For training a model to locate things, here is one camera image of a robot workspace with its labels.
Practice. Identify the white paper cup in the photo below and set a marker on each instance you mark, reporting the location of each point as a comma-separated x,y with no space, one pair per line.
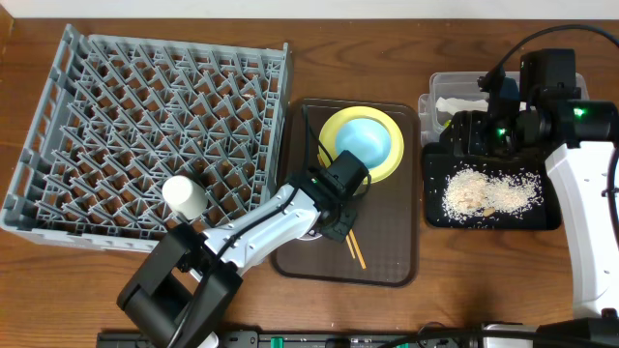
184,196

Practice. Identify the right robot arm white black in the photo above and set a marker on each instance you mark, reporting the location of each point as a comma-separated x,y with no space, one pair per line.
541,116

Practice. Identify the spilled rice pile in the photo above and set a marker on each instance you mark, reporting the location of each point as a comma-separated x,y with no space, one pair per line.
471,193

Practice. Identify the brown plastic serving tray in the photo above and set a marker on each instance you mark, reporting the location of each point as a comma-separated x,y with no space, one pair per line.
387,226

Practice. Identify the clear plastic waste bin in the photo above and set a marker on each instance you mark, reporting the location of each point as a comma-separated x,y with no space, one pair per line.
459,85

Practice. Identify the black rectangular tray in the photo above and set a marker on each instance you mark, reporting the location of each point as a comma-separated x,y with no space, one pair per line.
438,166

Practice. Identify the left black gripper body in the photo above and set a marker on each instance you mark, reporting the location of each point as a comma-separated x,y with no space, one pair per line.
336,226

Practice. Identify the yellow round plate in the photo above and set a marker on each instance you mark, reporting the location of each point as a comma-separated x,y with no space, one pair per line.
327,138

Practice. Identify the grey plastic dishwasher rack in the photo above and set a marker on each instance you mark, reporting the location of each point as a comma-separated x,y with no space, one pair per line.
118,116

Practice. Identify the wooden chopstick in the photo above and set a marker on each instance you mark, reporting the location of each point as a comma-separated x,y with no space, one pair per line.
358,252
350,247

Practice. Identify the light blue bowl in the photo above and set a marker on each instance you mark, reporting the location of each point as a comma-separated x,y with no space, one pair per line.
366,139

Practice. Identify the pink white small plate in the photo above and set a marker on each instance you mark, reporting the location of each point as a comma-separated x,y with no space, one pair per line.
310,236

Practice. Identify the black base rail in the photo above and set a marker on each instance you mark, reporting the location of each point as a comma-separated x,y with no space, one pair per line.
250,339

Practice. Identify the white crumpled tissue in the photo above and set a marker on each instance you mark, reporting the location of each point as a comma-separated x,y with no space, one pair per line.
453,105

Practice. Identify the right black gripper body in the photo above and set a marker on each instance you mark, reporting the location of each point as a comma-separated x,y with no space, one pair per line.
484,136

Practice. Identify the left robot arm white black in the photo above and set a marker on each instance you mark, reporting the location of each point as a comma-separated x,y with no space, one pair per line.
181,291

